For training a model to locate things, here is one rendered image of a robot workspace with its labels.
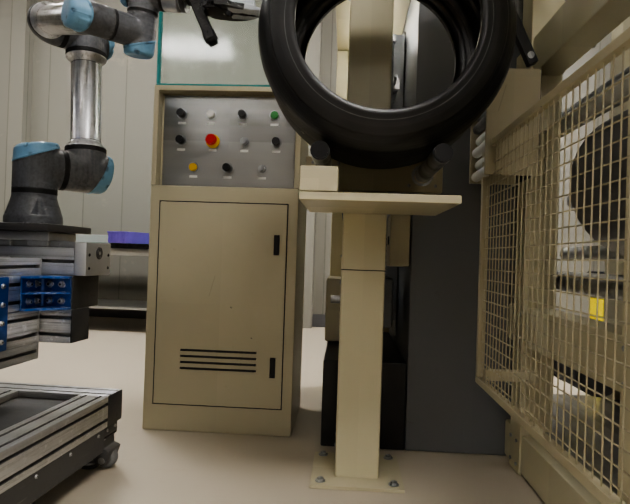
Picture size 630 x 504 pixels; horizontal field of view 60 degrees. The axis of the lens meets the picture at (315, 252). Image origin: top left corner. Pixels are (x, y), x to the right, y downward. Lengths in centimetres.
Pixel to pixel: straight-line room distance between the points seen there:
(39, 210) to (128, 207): 400
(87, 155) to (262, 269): 71
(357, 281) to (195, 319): 70
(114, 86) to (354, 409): 477
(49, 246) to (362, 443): 104
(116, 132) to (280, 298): 406
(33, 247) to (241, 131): 87
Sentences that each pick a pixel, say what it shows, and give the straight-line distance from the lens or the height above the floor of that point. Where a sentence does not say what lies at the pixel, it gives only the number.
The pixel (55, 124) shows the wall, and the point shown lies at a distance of 613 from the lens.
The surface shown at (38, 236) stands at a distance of 164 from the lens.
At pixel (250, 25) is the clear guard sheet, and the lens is 221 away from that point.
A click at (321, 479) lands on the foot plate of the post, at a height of 2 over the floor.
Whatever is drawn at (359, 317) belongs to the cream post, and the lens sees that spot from 163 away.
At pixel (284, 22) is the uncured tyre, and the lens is 132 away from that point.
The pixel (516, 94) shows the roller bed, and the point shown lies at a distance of 168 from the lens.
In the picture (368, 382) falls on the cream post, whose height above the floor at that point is 29.
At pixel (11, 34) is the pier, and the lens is 646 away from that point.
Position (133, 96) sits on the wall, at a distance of 583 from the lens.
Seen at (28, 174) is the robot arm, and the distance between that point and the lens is 168.
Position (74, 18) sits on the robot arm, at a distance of 146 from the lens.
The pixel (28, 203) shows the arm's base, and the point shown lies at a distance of 167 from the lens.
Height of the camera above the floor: 66
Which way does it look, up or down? level
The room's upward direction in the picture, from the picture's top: 2 degrees clockwise
